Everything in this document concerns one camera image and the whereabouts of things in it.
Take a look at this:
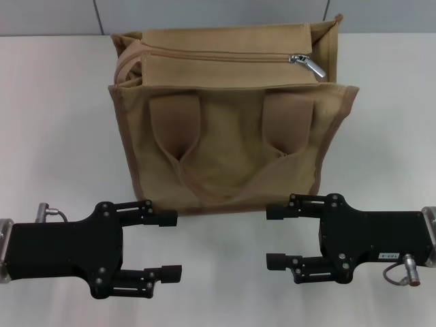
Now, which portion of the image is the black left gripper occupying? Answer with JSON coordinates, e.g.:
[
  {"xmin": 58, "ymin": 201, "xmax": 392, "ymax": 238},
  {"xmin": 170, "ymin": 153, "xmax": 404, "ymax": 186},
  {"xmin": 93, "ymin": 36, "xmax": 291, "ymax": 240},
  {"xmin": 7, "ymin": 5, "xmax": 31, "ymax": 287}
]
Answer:
[{"xmin": 5, "ymin": 201, "xmax": 126, "ymax": 301}]

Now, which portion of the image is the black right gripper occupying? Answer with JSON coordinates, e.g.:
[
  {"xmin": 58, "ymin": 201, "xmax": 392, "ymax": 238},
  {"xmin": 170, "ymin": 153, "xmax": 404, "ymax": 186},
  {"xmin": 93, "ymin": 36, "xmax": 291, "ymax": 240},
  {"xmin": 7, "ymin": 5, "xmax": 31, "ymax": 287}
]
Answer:
[{"xmin": 266, "ymin": 192, "xmax": 431, "ymax": 286}]

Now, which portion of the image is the khaki canvas food bag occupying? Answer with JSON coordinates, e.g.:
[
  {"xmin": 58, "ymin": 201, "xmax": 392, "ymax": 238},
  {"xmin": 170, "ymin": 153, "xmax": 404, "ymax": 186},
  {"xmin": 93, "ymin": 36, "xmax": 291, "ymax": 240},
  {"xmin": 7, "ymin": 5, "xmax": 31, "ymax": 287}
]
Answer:
[{"xmin": 107, "ymin": 13, "xmax": 361, "ymax": 218}]

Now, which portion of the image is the silver metal zipper pull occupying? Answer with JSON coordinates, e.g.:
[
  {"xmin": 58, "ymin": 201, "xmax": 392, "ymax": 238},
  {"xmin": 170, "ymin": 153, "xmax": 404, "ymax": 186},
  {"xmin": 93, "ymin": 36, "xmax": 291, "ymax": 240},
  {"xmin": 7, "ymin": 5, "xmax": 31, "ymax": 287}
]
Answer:
[{"xmin": 288, "ymin": 52, "xmax": 325, "ymax": 80}]

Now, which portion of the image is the grey left gripper cable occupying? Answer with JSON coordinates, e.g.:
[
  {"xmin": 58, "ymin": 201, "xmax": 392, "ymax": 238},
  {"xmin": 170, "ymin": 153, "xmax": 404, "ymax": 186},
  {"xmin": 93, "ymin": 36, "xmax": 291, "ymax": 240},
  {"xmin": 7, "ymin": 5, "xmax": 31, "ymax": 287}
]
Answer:
[{"xmin": 35, "ymin": 202, "xmax": 72, "ymax": 225}]

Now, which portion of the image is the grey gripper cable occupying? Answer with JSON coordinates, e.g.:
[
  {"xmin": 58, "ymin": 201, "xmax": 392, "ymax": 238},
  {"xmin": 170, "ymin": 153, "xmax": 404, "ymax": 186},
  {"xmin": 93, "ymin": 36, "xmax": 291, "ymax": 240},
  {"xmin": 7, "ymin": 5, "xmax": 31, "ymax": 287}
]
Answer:
[
  {"xmin": 381, "ymin": 262, "xmax": 423, "ymax": 295},
  {"xmin": 35, "ymin": 202, "xmax": 72, "ymax": 225}
]

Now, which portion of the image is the grey right gripper cable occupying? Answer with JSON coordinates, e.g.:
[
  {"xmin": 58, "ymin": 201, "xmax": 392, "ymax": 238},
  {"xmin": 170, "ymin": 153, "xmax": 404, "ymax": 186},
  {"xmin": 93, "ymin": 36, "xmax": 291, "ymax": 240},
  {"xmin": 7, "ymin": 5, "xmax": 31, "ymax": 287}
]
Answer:
[{"xmin": 381, "ymin": 262, "xmax": 423, "ymax": 295}]

